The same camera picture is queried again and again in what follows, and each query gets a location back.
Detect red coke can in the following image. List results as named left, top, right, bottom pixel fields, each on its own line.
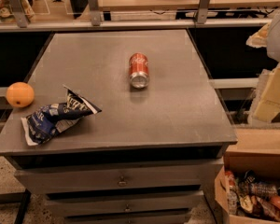
left=129, top=53, right=149, bottom=89

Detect orange fruit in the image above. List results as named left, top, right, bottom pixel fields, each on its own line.
left=6, top=82, right=35, bottom=107

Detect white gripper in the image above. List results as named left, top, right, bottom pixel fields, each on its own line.
left=246, top=10, right=280, bottom=125

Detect top drawer metal handle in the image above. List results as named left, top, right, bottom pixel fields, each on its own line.
left=118, top=175, right=127, bottom=187

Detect metal railing post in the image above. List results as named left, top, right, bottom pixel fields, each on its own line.
left=195, top=0, right=210, bottom=24
left=88, top=0, right=101, bottom=26
left=8, top=0, right=30, bottom=28

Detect metal railing post left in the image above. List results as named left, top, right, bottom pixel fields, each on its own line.
left=8, top=0, right=30, bottom=28

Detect blue crumpled chip bag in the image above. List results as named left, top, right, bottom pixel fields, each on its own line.
left=21, top=86, right=101, bottom=146

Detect cardboard box of snacks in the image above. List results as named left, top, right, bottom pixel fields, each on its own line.
left=215, top=152, right=280, bottom=224

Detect metal railing post right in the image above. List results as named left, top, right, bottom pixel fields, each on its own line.
left=195, top=0, right=210, bottom=24

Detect drawer metal handle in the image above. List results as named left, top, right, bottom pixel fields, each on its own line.
left=118, top=175, right=127, bottom=187
left=124, top=204, right=132, bottom=213

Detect metal railing post middle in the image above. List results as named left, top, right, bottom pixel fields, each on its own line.
left=88, top=0, right=101, bottom=26

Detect grey drawer cabinet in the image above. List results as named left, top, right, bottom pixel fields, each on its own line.
left=0, top=29, right=237, bottom=224

